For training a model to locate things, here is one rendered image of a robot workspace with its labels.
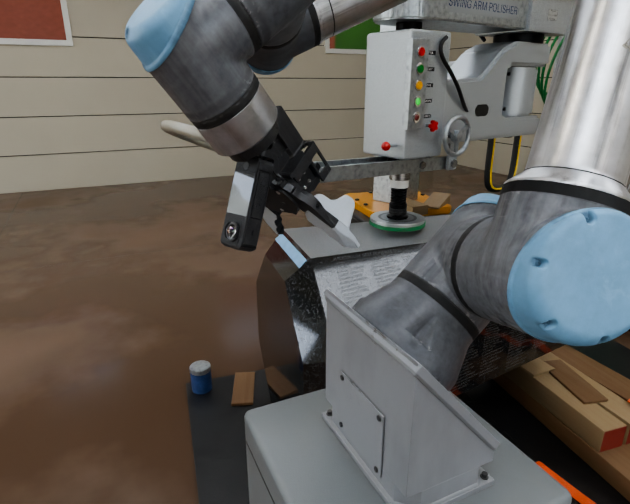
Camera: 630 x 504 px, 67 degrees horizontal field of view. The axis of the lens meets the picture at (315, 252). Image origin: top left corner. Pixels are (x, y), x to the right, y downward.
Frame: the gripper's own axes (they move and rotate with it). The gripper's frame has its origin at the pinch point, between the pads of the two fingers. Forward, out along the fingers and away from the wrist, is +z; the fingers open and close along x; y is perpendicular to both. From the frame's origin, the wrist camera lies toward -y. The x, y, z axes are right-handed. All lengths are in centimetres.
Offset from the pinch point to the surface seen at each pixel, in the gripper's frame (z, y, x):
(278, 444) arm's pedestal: 23.5, -26.3, 6.1
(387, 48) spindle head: 32, 98, 51
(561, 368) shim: 179, 62, 2
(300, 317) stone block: 68, 10, 56
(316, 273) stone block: 63, 25, 55
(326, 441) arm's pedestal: 27.6, -21.9, 0.6
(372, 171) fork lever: 56, 65, 50
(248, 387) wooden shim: 131, -12, 118
